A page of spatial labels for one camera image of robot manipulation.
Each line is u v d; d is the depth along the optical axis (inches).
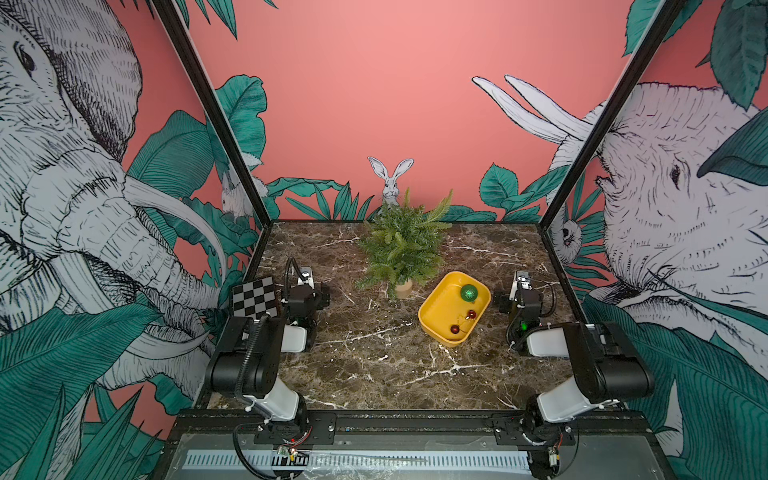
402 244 27.8
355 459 27.7
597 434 29.8
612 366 18.1
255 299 37.5
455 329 35.6
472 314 36.6
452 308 39.0
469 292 37.6
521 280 31.5
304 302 28.3
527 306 28.1
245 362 16.9
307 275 32.2
